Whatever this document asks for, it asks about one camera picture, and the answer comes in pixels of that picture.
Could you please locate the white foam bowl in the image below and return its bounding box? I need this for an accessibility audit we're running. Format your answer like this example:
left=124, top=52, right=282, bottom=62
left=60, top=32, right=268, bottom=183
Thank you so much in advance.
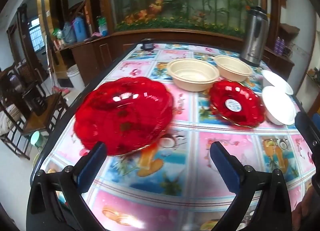
left=261, top=86, right=297, bottom=125
left=261, top=70, right=293, bottom=95

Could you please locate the small red glass plate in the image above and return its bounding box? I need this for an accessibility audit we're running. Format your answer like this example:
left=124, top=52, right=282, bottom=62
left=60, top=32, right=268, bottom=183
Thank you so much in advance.
left=208, top=80, right=265, bottom=128

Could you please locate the small beige bowl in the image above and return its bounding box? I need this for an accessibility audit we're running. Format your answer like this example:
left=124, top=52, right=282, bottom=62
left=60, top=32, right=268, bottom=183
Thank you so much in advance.
left=214, top=55, right=253, bottom=82

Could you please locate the large red glass plate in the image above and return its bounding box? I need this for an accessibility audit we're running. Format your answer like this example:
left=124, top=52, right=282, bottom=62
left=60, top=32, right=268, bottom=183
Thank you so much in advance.
left=74, top=77, right=174, bottom=156

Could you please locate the large beige bowl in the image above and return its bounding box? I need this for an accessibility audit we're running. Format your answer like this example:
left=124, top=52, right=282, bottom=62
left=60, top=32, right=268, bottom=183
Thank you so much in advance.
left=167, top=59, right=220, bottom=92

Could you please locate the person's right hand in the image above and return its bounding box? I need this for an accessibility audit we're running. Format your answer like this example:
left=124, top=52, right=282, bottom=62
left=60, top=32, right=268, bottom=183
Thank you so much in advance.
left=292, top=186, right=319, bottom=230

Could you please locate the green lidded jar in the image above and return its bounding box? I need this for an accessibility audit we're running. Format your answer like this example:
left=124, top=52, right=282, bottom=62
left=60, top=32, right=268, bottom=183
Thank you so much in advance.
left=30, top=131, right=47, bottom=150

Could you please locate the wooden chair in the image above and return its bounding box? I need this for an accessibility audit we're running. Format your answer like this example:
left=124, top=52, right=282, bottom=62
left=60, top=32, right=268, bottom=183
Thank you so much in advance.
left=1, top=65, right=68, bottom=160

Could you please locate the stainless steel thermos jug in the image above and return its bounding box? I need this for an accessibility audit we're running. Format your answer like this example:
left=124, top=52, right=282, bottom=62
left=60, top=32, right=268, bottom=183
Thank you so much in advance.
left=240, top=6, right=268, bottom=67

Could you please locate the colourful patterned tablecloth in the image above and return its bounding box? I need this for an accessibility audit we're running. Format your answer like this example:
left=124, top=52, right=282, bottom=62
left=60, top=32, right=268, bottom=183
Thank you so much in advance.
left=39, top=43, right=317, bottom=231

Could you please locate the white plastic bucket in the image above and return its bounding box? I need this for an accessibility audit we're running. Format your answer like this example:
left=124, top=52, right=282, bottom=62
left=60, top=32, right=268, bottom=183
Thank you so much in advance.
left=67, top=65, right=85, bottom=91

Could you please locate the small black device on table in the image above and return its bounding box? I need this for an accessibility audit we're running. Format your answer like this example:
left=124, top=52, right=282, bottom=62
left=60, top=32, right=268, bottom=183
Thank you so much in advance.
left=140, top=38, right=155, bottom=51

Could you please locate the blue water jug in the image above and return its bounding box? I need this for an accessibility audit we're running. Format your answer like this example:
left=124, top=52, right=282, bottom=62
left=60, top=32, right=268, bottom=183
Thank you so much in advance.
left=73, top=16, right=88, bottom=42

